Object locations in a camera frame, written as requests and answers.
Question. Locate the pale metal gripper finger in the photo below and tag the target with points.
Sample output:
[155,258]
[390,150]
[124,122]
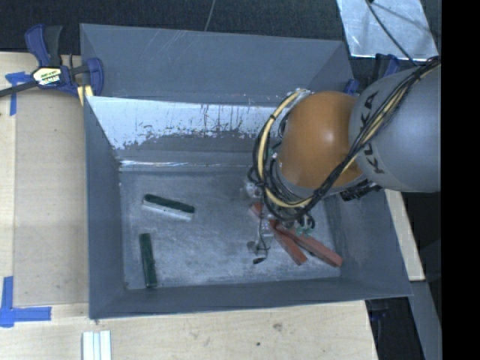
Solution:
[265,243]
[253,246]

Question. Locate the pale wood board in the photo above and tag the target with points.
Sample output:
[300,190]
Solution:
[48,201]

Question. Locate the grey metal bin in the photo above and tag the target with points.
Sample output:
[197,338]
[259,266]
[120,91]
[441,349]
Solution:
[210,69]

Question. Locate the dark green flat block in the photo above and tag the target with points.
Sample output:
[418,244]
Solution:
[147,259]

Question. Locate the red-brown flat block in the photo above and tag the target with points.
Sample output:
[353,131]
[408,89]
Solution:
[318,251]
[291,249]

